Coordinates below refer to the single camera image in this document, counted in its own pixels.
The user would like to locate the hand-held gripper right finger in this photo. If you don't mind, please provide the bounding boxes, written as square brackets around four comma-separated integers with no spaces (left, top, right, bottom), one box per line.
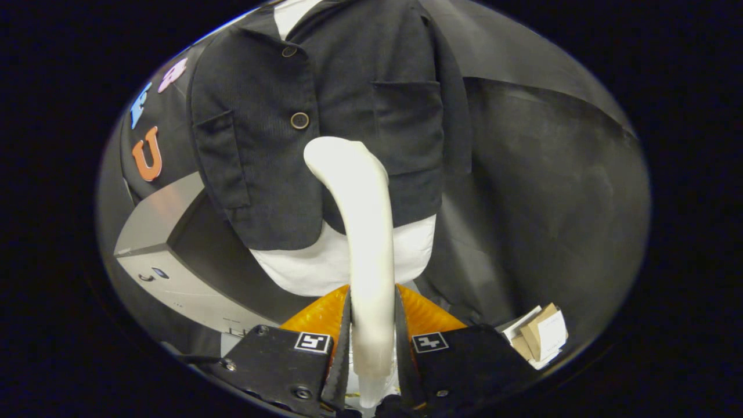
[395,284,540,417]

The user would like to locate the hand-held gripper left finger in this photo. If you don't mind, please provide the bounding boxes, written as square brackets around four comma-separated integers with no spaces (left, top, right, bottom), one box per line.
[208,284,353,417]

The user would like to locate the white garment steamer head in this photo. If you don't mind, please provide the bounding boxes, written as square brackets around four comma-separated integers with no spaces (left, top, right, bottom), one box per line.
[304,136,396,378]

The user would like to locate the black button jacket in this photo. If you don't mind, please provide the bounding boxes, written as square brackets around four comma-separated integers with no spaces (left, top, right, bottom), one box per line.
[187,0,472,251]

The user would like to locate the white padded dress form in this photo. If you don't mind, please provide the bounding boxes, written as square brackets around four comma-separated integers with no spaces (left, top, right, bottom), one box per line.
[250,0,437,298]

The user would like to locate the cardboard box with papers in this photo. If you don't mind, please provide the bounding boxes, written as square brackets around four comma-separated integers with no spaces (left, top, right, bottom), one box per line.
[502,302,569,370]

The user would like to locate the black backdrop cloth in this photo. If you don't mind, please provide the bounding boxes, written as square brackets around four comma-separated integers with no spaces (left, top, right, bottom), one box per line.
[96,0,651,349]

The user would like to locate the grey cabinet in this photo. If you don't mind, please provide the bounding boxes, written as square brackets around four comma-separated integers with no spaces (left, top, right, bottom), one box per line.
[113,171,320,349]

